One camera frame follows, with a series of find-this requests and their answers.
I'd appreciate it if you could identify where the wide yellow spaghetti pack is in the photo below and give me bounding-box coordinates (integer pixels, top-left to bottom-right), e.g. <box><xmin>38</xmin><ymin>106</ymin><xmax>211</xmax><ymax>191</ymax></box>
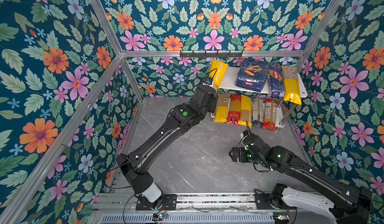
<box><xmin>214</xmin><ymin>94</ymin><xmax>231</xmax><ymax>123</ymax></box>

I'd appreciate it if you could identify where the red spaghetti pack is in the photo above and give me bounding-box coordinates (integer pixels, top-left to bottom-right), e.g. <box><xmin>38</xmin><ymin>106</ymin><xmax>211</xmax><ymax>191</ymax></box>
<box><xmin>227</xmin><ymin>94</ymin><xmax>241</xmax><ymax>126</ymax></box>

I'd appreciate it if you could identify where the yellow Pastatime spaghetti pack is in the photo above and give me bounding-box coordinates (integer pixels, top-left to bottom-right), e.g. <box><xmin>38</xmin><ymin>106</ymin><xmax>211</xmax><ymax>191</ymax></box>
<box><xmin>209</xmin><ymin>59</ymin><xmax>229</xmax><ymax>91</ymax></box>

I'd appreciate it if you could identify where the narrow yellow spaghetti pack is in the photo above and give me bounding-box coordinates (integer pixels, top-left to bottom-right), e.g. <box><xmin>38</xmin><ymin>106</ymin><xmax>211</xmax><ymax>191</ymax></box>
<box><xmin>238</xmin><ymin>95</ymin><xmax>253</xmax><ymax>128</ymax></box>

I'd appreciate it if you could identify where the blue Barilla pasta box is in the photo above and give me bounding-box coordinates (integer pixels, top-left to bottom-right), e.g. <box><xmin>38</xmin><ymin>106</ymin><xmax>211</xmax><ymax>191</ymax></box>
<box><xmin>235</xmin><ymin>58</ymin><xmax>269</xmax><ymax>93</ymax></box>

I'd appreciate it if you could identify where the red-yellow labelled spaghetti pack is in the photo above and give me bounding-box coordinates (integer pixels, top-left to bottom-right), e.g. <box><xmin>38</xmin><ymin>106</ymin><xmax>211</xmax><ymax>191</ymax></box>
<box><xmin>263</xmin><ymin>99</ymin><xmax>278</xmax><ymax>132</ymax></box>

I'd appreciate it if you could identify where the blue Barilla spaghetti pack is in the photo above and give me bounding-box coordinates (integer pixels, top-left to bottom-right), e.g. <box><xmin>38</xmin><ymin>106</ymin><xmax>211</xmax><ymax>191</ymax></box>
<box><xmin>268</xmin><ymin>63</ymin><xmax>286</xmax><ymax>99</ymax></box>

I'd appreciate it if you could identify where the yellow-ended spaghetti pack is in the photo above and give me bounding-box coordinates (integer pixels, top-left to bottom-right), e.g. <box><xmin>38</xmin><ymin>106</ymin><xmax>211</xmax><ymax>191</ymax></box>
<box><xmin>282</xmin><ymin>66</ymin><xmax>302</xmax><ymax>105</ymax></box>

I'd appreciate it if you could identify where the white-label clear spaghetti pack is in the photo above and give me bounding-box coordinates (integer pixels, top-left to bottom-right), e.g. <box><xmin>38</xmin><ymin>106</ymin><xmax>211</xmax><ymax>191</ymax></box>
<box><xmin>252</xmin><ymin>98</ymin><xmax>265</xmax><ymax>128</ymax></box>

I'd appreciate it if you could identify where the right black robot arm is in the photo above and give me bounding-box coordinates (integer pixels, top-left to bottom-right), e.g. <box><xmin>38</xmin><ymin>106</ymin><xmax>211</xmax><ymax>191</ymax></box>
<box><xmin>229</xmin><ymin>131</ymin><xmax>372</xmax><ymax>224</ymax></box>

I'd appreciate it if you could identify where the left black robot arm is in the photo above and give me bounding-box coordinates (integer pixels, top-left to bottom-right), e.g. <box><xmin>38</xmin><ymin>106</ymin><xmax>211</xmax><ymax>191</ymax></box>
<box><xmin>116</xmin><ymin>85</ymin><xmax>218</xmax><ymax>206</ymax></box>

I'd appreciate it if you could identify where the white two-tier shelf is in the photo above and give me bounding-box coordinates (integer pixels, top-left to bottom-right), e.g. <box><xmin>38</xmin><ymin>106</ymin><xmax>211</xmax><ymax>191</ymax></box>
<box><xmin>210</xmin><ymin>65</ymin><xmax>309</xmax><ymax>129</ymax></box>

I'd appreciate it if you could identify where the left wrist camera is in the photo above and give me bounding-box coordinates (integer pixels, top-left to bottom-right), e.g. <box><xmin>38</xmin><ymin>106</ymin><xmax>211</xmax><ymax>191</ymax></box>
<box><xmin>202</xmin><ymin>77</ymin><xmax>214</xmax><ymax>87</ymax></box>

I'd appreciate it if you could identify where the black hook rail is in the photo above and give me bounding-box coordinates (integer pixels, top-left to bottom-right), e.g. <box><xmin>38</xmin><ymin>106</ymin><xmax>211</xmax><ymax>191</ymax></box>
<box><xmin>179</xmin><ymin>50</ymin><xmax>243</xmax><ymax>59</ymax></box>

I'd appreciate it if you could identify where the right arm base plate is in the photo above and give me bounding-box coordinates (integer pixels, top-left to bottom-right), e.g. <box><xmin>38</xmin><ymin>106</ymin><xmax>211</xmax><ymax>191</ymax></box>
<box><xmin>254</xmin><ymin>190</ymin><xmax>296</xmax><ymax>210</ymax></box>

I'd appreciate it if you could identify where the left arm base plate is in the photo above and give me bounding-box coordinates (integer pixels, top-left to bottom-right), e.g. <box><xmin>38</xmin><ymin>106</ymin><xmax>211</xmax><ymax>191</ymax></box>
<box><xmin>136</xmin><ymin>194</ymin><xmax>178</xmax><ymax>211</ymax></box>

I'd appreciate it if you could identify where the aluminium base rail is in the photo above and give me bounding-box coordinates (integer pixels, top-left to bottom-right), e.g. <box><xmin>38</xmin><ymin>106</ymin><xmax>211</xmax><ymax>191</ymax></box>
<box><xmin>95</xmin><ymin>191</ymin><xmax>340</xmax><ymax>213</ymax></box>

